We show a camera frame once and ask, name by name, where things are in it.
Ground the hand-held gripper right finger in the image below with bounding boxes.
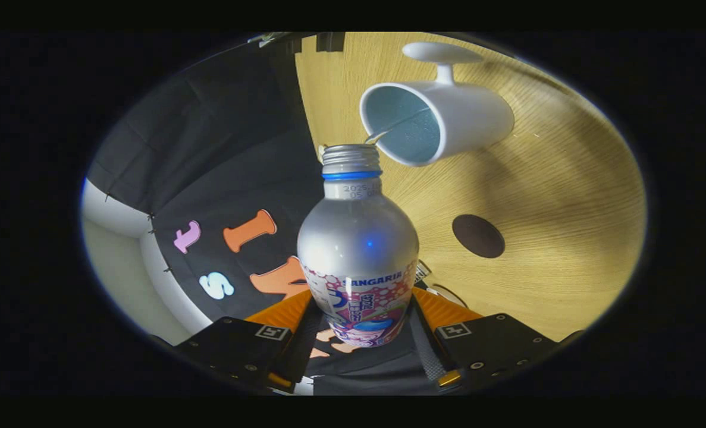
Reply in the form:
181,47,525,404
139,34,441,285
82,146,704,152
409,287,561,393

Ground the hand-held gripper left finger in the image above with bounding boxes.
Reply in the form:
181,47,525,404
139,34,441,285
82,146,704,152
174,289,324,393

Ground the silver bottle with colourful label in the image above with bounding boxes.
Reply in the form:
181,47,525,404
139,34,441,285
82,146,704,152
297,144,420,348

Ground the dark brown round coaster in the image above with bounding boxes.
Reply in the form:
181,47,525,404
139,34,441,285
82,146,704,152
452,214,506,259

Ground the clear juice stream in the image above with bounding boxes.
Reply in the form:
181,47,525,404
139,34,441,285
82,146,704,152
365,122,401,145

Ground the white cup with knob handle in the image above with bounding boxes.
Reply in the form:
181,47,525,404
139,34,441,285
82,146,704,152
359,42,516,167

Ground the wooden table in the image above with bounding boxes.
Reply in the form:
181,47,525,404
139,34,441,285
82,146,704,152
294,32,648,342

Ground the black backdrop cloth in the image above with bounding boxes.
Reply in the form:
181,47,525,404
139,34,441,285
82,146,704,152
85,33,437,396

